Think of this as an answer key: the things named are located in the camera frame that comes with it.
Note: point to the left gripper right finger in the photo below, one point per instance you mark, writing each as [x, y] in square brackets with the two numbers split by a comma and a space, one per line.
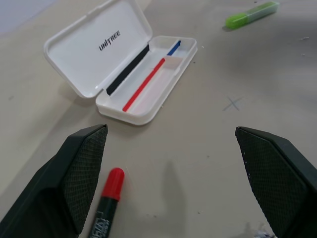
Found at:
[280, 178]

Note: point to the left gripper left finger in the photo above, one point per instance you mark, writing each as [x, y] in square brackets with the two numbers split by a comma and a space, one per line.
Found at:
[49, 193]

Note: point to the red capped black marker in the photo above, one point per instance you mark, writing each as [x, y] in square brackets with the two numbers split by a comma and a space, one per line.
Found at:
[111, 188]

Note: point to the white rectangular case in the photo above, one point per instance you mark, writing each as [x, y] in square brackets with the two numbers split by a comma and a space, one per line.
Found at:
[86, 37]

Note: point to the green translucent pen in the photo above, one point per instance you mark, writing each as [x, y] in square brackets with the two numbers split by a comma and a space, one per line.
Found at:
[237, 19]

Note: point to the red strip inside case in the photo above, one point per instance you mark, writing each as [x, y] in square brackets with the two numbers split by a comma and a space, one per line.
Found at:
[143, 84]

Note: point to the black strip inside case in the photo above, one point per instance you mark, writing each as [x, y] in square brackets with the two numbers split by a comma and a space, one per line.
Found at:
[126, 69]

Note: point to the blue strip inside case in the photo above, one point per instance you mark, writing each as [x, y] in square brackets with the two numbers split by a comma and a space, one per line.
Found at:
[174, 47]

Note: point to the white square eraser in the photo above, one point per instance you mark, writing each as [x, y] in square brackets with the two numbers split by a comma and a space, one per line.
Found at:
[173, 63]

